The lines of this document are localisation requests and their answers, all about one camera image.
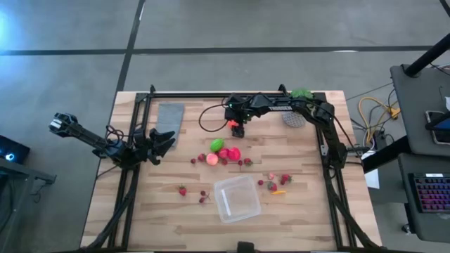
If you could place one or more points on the grey side table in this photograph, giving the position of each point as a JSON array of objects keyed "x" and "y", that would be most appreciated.
[{"x": 24, "y": 170}]

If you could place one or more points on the black table-level camera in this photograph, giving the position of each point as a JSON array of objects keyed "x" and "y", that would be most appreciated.
[{"x": 245, "y": 246}]

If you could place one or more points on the backlit black keyboard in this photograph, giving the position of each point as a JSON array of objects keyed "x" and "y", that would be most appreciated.
[{"x": 432, "y": 193}]

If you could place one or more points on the yellow banana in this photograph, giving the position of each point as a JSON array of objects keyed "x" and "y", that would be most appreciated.
[{"x": 278, "y": 192}]

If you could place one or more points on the succulent in white patterned pot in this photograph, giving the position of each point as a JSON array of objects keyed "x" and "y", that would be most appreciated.
[{"x": 293, "y": 120}]

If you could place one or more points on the white paper sheet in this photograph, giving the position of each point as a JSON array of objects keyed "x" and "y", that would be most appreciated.
[{"x": 372, "y": 179}]

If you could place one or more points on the grey folded cloth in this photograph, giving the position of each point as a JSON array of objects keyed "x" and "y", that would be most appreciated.
[{"x": 170, "y": 121}]

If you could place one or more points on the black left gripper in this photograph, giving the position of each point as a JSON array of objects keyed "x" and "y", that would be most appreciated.
[{"x": 146, "y": 147}]

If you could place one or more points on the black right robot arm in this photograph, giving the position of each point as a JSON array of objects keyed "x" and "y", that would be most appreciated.
[{"x": 281, "y": 104}]

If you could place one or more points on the tablet in pale case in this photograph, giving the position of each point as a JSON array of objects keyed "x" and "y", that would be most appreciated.
[{"x": 439, "y": 128}]

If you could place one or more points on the black pole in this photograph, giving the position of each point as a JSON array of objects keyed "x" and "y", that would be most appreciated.
[{"x": 427, "y": 56}]

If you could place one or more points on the clear plastic tupperware container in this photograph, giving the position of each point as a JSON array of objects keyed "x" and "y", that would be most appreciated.
[{"x": 239, "y": 200}]

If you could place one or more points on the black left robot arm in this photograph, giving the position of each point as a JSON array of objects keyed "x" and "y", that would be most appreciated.
[{"x": 84, "y": 135}]

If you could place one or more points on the green toy fruit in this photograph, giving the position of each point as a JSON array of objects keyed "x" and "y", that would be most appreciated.
[{"x": 217, "y": 144}]

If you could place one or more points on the black aluminium frame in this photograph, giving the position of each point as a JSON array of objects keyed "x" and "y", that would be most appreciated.
[{"x": 211, "y": 95}]

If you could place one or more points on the black box with blue light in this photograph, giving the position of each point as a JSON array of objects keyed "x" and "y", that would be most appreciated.
[{"x": 14, "y": 149}]

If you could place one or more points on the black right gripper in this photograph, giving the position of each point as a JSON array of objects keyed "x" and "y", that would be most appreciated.
[{"x": 242, "y": 114}]

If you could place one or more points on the black desk beam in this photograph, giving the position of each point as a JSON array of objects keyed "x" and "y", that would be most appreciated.
[{"x": 385, "y": 154}]

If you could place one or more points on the toy peach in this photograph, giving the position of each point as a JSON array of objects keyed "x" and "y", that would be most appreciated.
[{"x": 212, "y": 159}]

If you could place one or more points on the grey desk with keyboard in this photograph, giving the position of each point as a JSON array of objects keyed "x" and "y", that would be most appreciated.
[{"x": 408, "y": 204}]

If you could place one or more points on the pale pink toy strawberry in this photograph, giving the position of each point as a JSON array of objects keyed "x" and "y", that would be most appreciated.
[{"x": 271, "y": 175}]

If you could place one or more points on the grey desk with tablet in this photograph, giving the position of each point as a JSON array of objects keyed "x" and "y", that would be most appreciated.
[{"x": 411, "y": 112}]

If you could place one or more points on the pink toy fruit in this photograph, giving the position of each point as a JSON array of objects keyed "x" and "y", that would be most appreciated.
[{"x": 234, "y": 154}]

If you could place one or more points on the dark red toy strawberry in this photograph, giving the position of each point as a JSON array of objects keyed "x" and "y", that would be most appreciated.
[{"x": 201, "y": 157}]

